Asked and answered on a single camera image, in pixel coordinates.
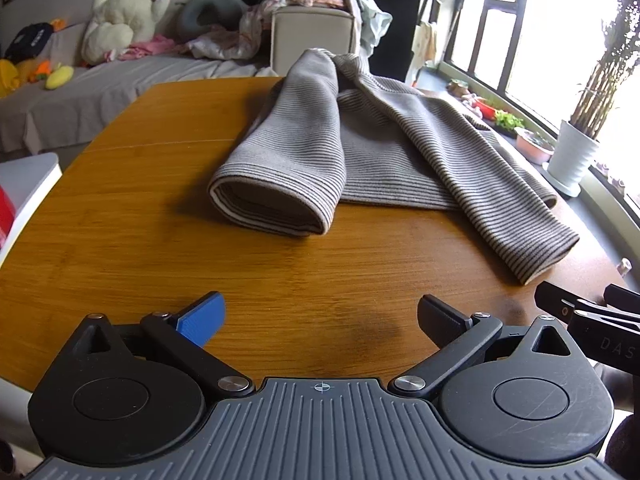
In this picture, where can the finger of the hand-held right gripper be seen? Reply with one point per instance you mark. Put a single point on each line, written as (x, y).
(555, 297)
(622, 297)

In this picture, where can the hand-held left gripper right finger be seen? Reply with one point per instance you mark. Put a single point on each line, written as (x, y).
(440, 321)

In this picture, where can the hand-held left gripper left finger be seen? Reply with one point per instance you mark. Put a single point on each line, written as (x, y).
(202, 322)

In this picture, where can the grey striped sweater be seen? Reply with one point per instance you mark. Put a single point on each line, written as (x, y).
(380, 160)

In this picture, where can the white plant pot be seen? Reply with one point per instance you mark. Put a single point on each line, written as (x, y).
(572, 155)

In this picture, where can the pink bowl planter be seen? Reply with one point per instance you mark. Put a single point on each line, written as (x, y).
(532, 147)

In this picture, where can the small leafy green plant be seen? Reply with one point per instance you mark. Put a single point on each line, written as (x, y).
(509, 122)

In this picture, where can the red plant pot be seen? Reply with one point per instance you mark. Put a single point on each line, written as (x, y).
(485, 110)

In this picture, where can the small pink figurines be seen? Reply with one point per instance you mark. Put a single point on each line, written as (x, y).
(469, 102)

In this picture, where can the tall green palm plant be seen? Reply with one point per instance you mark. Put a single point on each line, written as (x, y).
(597, 85)

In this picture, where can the white stool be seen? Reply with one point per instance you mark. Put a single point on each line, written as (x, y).
(30, 185)

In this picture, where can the red packet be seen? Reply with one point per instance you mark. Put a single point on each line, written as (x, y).
(5, 217)

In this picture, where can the small succulent pot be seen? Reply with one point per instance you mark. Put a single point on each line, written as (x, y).
(457, 87)

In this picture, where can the beige sofa with grey cover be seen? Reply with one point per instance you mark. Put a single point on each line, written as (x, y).
(100, 90)

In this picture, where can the pink garment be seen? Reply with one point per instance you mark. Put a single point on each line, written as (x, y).
(155, 46)

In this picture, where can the beige hanging cloth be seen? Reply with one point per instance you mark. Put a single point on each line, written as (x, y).
(426, 40)

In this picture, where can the yellow-green plush toy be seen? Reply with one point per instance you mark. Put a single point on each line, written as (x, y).
(60, 77)

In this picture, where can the orange plush toy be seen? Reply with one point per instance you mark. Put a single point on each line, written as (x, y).
(40, 71)

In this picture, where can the yellow plush toy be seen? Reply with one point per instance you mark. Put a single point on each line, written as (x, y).
(7, 77)

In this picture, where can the grey neck pillow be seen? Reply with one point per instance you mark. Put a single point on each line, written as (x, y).
(220, 7)

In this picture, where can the white plush toy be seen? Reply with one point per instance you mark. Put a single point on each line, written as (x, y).
(125, 15)

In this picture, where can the black cap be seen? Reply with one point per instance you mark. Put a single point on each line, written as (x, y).
(30, 42)

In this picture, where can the black window frame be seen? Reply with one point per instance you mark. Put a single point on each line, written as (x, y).
(482, 25)

